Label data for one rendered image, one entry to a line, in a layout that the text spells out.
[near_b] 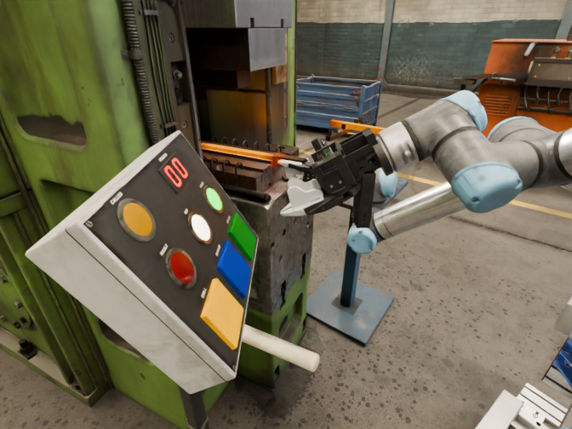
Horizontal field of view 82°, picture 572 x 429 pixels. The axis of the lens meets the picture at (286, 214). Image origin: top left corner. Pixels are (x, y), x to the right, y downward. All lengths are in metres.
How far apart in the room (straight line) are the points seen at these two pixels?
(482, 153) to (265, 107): 0.93
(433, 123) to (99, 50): 0.61
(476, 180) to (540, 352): 1.67
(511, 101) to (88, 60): 3.96
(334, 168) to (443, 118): 0.18
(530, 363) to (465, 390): 0.39
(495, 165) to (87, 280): 0.52
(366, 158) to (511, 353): 1.60
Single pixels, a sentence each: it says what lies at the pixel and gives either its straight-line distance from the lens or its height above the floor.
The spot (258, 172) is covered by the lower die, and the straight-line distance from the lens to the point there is 1.02.
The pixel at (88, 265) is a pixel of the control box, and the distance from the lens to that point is 0.41.
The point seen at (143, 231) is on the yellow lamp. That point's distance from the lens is 0.43.
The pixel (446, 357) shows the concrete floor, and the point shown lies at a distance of 1.87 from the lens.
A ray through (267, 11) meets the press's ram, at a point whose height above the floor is 1.40.
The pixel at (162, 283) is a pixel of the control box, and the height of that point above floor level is 1.10.
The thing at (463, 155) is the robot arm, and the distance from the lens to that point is 0.53.
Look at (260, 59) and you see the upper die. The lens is 0.94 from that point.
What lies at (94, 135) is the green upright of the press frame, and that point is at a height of 1.16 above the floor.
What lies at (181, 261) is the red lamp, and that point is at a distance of 0.46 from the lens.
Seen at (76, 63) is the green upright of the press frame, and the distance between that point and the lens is 0.82.
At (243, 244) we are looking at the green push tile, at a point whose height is 1.01.
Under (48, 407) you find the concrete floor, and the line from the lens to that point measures 1.86.
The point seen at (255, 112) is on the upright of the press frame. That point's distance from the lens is 1.34.
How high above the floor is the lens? 1.37
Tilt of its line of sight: 30 degrees down
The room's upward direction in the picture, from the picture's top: straight up
